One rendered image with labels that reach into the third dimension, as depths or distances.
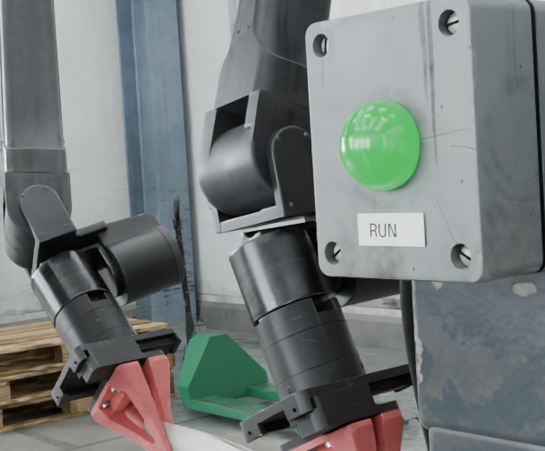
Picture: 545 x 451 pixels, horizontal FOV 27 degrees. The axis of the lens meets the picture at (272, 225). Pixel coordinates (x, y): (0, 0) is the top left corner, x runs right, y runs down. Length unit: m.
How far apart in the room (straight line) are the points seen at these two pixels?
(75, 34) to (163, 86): 0.81
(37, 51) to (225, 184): 0.44
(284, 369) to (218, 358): 5.41
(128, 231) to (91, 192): 8.10
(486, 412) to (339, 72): 0.13
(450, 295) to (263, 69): 0.33
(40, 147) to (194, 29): 8.12
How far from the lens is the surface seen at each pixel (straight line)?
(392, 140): 0.36
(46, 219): 0.99
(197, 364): 6.03
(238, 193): 0.72
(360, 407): 0.68
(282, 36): 0.73
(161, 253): 1.00
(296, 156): 0.70
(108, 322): 0.95
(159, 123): 8.96
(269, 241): 0.71
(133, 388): 0.91
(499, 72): 0.36
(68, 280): 0.98
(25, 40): 1.13
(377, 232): 0.38
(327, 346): 0.69
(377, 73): 0.38
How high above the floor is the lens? 1.28
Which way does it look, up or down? 3 degrees down
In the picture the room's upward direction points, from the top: 4 degrees counter-clockwise
